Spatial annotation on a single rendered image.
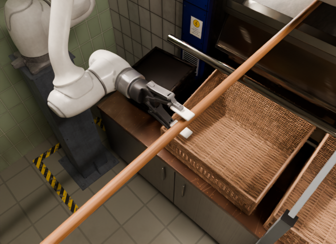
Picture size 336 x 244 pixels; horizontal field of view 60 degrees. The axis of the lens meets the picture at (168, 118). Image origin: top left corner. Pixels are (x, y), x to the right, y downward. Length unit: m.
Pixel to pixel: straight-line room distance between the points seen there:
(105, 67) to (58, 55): 0.15
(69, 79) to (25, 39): 0.46
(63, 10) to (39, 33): 0.43
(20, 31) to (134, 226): 1.30
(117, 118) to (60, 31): 0.86
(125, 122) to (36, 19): 0.70
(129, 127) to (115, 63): 0.69
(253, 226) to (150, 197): 0.84
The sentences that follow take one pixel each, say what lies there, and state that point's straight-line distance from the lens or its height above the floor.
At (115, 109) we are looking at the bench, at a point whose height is 0.58.
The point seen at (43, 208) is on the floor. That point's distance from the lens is 2.17.
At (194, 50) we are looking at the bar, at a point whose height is 1.17.
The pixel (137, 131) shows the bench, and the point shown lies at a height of 0.58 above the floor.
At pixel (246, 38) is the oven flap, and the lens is 1.46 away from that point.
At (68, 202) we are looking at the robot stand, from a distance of 2.13.
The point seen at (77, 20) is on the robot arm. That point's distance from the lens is 1.41.
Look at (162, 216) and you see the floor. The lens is 1.99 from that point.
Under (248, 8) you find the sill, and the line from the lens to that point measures 1.38.
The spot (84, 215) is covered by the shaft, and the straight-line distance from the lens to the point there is 0.76.
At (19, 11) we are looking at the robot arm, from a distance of 1.29.
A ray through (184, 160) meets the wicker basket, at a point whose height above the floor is 0.62.
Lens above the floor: 1.89
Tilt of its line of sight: 53 degrees down
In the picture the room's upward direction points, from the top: straight up
